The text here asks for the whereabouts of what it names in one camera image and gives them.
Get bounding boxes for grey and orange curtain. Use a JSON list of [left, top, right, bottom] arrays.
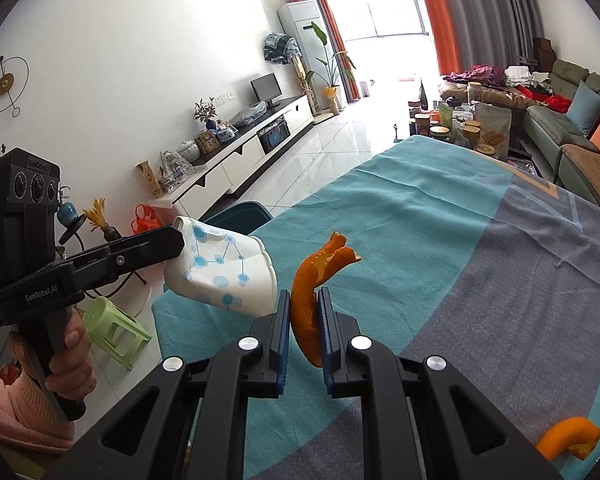
[[285, 0, 358, 103]]

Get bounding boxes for person's left forearm pink sleeve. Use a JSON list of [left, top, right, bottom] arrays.
[[0, 332, 76, 453]]

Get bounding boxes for small plant in blue vase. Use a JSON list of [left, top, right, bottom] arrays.
[[192, 97, 220, 132]]

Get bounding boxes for brown boxes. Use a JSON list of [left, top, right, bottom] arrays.
[[532, 37, 556, 66]]

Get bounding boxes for brown sofa blanket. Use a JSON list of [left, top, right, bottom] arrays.
[[560, 144, 600, 211]]

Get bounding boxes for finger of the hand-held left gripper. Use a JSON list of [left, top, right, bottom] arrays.
[[67, 225, 186, 295]]

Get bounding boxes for pile of clothes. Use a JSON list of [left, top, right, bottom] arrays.
[[442, 62, 571, 111]]

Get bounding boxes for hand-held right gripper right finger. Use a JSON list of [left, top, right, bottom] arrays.
[[316, 287, 563, 480]]

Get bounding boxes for white paper cup blue dots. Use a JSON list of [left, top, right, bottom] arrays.
[[164, 215, 278, 317]]

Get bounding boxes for orange plastic bag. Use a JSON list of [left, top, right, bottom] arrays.
[[130, 203, 163, 236]]

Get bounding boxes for orange peel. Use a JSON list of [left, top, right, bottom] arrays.
[[535, 416, 600, 462], [290, 231, 362, 368]]

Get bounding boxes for green plastic stool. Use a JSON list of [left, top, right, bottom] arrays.
[[82, 296, 153, 372]]

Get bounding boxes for yellow printed box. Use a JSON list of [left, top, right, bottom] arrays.
[[136, 161, 162, 197]]

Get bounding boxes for cluttered coffee table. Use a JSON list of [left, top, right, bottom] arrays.
[[392, 80, 536, 176]]

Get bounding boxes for clear plastic bag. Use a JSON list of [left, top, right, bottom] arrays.
[[230, 101, 268, 128]]

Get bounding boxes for black monitor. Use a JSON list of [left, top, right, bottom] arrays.
[[250, 73, 283, 108]]

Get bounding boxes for white standing air conditioner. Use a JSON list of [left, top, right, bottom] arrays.
[[277, 0, 348, 111]]

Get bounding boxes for green sofa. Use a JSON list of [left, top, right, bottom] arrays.
[[440, 57, 600, 216]]

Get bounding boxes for white and black TV cabinet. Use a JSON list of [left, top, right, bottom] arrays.
[[145, 94, 315, 216]]

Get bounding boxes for dark teal bin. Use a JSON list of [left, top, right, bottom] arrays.
[[200, 201, 273, 237]]

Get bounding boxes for standing fan with patterned cover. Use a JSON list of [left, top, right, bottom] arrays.
[[263, 33, 321, 121]]

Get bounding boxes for round wall clock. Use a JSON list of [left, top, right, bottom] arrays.
[[0, 55, 30, 118]]

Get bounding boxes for person's left hand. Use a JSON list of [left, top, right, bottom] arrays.
[[45, 307, 98, 402]]

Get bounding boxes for clear plastic package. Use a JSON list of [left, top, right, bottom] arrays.
[[157, 150, 193, 192]]

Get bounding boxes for dried yellow flowers in vase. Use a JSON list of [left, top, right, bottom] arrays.
[[82, 198, 123, 241]]

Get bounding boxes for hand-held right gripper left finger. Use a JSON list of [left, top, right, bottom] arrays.
[[45, 290, 293, 480]]

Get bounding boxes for kraft snack bag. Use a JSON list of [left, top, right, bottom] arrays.
[[472, 104, 513, 158]]

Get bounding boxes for window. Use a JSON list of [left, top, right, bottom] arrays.
[[327, 0, 428, 38]]

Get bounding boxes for tall leafy potted plant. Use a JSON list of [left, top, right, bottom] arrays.
[[310, 21, 357, 113]]

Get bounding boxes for wooden picture frame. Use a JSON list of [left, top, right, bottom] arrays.
[[195, 130, 222, 156]]

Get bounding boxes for blue cushion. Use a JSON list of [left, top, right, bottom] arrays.
[[566, 80, 600, 136]]

